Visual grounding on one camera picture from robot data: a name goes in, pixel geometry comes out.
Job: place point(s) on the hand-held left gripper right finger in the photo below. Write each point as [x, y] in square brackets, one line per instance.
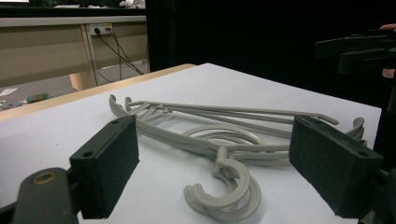
[330, 161]

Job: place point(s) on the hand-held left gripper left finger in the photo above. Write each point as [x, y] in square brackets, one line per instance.
[106, 168]

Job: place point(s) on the grey plastic hanger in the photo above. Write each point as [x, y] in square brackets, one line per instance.
[358, 124]
[223, 155]
[256, 199]

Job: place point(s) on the cyan toy block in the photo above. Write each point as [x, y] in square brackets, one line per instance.
[37, 98]

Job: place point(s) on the black curtain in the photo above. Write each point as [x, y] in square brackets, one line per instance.
[249, 31]

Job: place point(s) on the white paper scrap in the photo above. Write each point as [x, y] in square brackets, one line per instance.
[7, 91]

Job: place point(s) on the beige desk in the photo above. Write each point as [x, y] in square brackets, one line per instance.
[40, 53]

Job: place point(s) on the white board cover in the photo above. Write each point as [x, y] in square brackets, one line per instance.
[218, 90]

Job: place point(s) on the white power outlet strip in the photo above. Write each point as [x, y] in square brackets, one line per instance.
[104, 27]

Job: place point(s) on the white cloth bundle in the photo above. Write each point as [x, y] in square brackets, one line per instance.
[132, 3]

